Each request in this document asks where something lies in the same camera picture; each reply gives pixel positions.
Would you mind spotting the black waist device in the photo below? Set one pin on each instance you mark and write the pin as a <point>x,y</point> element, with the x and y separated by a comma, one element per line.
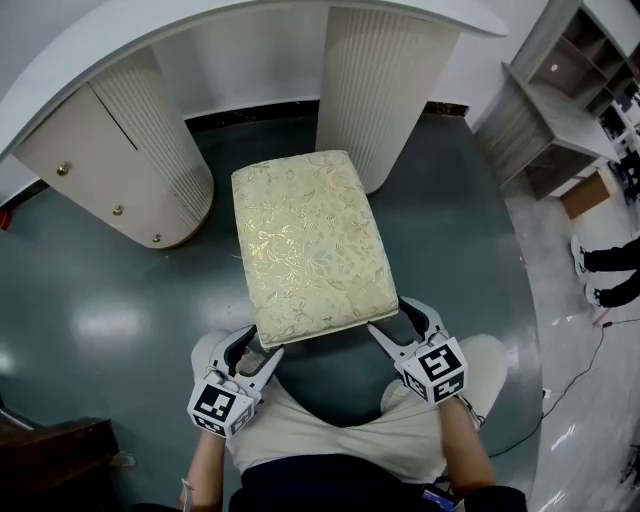
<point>435,496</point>

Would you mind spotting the person's beige trousers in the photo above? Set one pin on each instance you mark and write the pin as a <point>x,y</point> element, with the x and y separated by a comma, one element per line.
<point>310,430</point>

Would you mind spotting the person's right forearm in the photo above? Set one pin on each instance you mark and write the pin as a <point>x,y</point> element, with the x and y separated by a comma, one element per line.
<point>462,450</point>

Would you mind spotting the person's left forearm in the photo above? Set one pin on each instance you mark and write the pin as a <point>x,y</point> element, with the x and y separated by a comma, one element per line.
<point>207,470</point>

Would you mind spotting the cream upholstered stool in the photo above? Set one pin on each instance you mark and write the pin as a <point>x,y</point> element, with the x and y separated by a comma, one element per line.
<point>310,240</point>

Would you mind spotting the white power strip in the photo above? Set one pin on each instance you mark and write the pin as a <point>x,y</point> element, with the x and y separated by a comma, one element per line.
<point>546,393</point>

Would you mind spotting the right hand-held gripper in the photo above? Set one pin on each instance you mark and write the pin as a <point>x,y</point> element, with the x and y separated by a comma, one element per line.
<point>435,370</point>

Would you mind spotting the dark wooden slatted furniture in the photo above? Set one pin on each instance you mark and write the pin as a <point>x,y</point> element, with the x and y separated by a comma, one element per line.
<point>55,450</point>

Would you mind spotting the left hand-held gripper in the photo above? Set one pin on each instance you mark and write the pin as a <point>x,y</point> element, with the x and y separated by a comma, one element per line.
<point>220,405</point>

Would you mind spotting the brown cardboard box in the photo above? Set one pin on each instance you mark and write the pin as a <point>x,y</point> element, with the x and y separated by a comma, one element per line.
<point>585,195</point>

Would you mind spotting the person's dark shirt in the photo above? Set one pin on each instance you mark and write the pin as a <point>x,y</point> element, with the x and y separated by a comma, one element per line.
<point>325,485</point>

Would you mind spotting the red fire extinguisher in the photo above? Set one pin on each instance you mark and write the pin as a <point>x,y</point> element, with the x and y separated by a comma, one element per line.
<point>4,220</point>

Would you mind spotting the white kidney-shaped vanity desk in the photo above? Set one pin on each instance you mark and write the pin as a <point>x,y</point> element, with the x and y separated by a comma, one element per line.
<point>150,125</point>

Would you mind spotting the grey wooden shelf desk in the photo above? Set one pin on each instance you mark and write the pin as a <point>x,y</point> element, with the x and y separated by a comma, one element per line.
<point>545,130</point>

